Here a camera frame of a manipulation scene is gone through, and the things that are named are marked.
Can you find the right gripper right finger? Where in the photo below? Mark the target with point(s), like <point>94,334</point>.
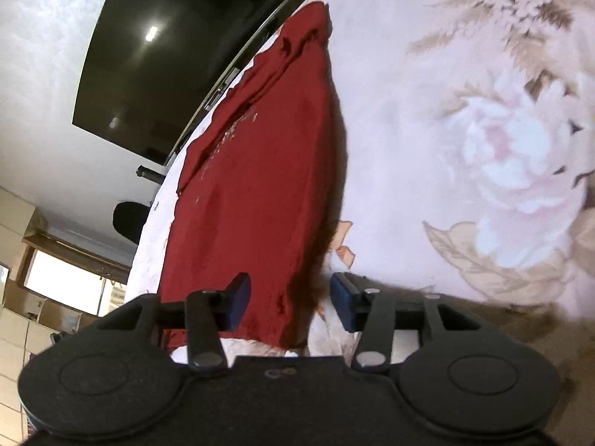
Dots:
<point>365,308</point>

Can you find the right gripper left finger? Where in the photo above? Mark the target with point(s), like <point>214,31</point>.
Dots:
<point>207,313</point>

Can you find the red knit sweater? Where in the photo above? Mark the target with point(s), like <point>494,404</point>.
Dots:
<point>256,187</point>

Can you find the black chair backrest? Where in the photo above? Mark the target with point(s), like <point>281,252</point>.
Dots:
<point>128,219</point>

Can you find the black thermos bottle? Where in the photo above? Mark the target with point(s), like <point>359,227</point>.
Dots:
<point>150,174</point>

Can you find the bright window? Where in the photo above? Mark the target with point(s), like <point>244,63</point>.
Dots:
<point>72,286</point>

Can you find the floral white bed sheet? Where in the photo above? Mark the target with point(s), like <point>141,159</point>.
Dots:
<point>470,154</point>

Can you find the large black television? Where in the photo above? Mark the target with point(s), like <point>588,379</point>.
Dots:
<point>151,63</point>

